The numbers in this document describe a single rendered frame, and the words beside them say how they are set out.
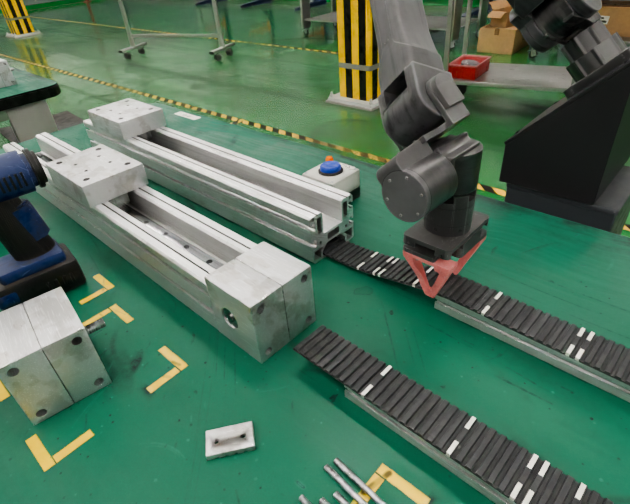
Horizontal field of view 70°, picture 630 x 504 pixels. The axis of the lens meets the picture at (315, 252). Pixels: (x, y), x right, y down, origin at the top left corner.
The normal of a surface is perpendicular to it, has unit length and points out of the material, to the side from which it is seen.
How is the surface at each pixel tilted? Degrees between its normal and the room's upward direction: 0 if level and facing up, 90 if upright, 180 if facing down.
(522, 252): 0
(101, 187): 90
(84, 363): 90
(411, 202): 90
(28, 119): 90
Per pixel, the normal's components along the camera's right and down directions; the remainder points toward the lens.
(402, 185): -0.70, 0.45
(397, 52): -0.88, -0.05
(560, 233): -0.07, -0.81
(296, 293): 0.72, 0.36
